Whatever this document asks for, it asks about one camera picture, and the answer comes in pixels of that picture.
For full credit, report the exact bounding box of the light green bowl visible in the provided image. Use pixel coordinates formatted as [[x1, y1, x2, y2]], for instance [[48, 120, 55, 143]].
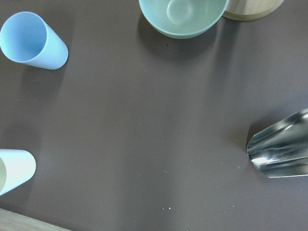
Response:
[[139, 0, 229, 39]]

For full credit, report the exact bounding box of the metal scoop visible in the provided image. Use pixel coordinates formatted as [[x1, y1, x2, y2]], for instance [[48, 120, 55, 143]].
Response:
[[246, 109, 308, 178]]

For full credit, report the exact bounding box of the blue cup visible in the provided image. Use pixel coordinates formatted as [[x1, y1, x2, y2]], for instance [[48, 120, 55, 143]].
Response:
[[0, 12, 68, 70]]

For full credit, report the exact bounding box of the wooden cutting board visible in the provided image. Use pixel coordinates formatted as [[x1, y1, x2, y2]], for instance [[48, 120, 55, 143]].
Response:
[[0, 209, 67, 231]]

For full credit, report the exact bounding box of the cream cup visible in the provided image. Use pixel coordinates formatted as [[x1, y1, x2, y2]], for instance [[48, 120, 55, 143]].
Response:
[[0, 149, 36, 195]]

